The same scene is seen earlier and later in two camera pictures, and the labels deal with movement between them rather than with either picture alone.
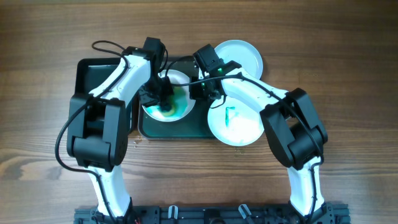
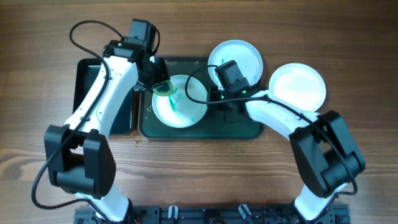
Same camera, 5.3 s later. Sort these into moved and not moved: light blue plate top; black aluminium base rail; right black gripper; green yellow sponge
Moved: green yellow sponge; right black gripper
Not moved: light blue plate top; black aluminium base rail
